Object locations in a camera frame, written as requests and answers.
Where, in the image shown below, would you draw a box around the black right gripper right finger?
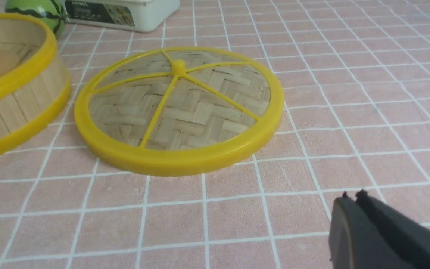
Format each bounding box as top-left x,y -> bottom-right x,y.
355,189 -> 430,269

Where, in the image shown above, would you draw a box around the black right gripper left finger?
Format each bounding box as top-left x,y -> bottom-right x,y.
329,192 -> 399,269

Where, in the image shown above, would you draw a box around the woven bamboo lid yellow rim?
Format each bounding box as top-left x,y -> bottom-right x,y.
74,47 -> 284,177

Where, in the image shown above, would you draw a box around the white plastic box green lid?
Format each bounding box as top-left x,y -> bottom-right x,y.
63,0 -> 180,33

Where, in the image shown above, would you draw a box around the bamboo steamer basket yellow rims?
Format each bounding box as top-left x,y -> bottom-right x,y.
0,13 -> 71,155

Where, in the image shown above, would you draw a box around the pink checkered tablecloth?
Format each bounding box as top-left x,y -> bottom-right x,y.
0,0 -> 430,269

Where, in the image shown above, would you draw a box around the green watermelon toy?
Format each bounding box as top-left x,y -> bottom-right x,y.
4,0 -> 66,38

